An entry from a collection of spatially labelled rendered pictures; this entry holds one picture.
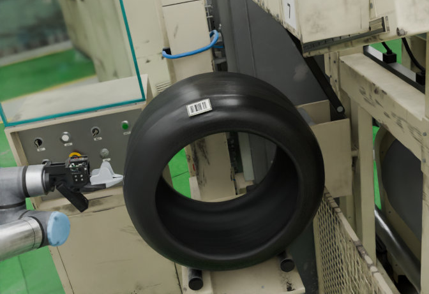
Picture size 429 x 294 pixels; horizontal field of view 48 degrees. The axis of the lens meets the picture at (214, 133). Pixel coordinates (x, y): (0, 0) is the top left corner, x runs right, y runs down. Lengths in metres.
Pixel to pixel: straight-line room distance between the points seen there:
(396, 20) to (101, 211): 1.53
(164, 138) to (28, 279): 2.27
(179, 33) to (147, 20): 3.15
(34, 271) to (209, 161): 1.97
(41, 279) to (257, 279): 1.95
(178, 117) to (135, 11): 3.44
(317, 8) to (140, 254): 1.54
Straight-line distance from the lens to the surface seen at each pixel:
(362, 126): 1.72
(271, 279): 1.63
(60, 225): 1.38
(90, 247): 2.22
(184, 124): 1.23
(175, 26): 1.54
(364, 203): 1.87
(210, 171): 1.72
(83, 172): 1.39
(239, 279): 1.64
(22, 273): 3.45
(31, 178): 1.43
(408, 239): 2.38
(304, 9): 0.94
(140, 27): 4.67
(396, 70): 1.79
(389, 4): 0.90
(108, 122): 1.97
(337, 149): 1.70
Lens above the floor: 1.89
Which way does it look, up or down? 24 degrees down
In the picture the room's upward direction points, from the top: 10 degrees counter-clockwise
